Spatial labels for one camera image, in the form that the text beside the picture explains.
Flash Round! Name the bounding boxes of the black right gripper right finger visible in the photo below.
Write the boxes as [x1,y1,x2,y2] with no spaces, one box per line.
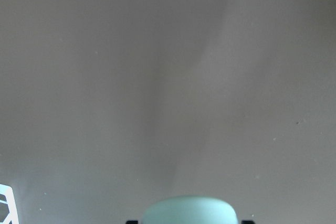
[241,220,255,224]

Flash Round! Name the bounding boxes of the mint green plastic cup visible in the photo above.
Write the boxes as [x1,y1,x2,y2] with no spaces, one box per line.
[141,196,239,223]

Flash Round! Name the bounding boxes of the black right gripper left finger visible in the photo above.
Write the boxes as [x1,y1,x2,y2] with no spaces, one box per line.
[125,220,139,224]

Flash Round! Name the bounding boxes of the white wire cup rack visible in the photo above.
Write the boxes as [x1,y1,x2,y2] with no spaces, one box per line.
[1,184,19,224]

